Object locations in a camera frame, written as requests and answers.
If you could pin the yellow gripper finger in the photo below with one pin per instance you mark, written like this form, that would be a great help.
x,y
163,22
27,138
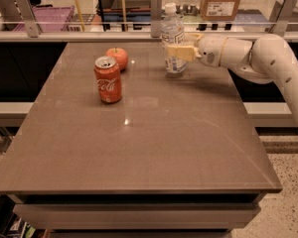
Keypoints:
x,y
183,52
193,38

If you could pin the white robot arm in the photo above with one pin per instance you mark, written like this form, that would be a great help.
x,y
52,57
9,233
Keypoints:
x,y
268,59

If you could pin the middle metal railing post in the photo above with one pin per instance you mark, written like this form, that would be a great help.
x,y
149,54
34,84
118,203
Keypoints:
x,y
156,12

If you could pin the right metal railing post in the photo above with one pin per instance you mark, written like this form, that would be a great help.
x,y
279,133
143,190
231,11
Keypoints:
x,y
284,17

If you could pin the left metal railing post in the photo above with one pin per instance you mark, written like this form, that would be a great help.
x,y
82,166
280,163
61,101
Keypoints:
x,y
32,28

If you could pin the clear plastic water bottle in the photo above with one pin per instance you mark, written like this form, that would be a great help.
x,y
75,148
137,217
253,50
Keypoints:
x,y
172,32

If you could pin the glass railing panel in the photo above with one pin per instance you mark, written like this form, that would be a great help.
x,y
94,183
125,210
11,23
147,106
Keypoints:
x,y
89,7

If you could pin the red apple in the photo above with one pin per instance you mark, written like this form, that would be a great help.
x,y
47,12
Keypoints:
x,y
120,55

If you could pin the grey table drawer front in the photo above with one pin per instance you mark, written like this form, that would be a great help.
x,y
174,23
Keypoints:
x,y
137,217

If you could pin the metal railing post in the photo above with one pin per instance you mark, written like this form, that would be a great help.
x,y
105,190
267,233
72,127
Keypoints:
x,y
156,12
284,17
32,28

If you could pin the brown cardboard box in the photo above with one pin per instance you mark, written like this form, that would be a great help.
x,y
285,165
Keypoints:
x,y
219,10

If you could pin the purple plastic crate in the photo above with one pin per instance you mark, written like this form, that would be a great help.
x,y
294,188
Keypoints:
x,y
53,19

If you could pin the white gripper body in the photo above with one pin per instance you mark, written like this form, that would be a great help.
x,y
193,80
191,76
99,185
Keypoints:
x,y
211,51

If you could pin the red Coca-Cola can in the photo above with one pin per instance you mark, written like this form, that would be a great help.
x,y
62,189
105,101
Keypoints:
x,y
108,79

